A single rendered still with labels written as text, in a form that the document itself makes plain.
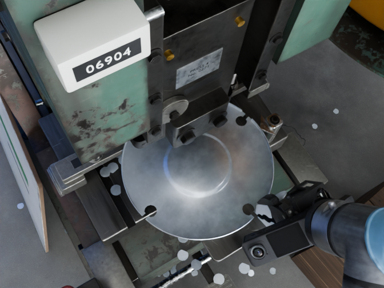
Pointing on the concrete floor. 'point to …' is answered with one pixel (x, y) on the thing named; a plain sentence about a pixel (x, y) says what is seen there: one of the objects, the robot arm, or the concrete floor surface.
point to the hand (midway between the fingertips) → (258, 213)
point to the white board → (23, 170)
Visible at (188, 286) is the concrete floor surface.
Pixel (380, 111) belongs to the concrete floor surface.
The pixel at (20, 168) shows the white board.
